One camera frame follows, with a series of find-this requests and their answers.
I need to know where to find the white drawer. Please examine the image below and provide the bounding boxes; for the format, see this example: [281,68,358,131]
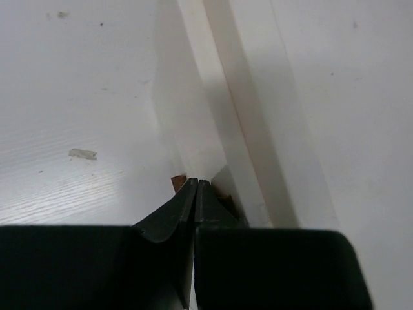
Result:
[153,1,339,230]

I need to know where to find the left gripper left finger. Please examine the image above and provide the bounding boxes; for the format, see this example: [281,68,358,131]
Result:
[1,178,197,309]

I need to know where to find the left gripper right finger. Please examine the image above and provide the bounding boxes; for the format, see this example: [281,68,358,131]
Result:
[195,180,374,309]

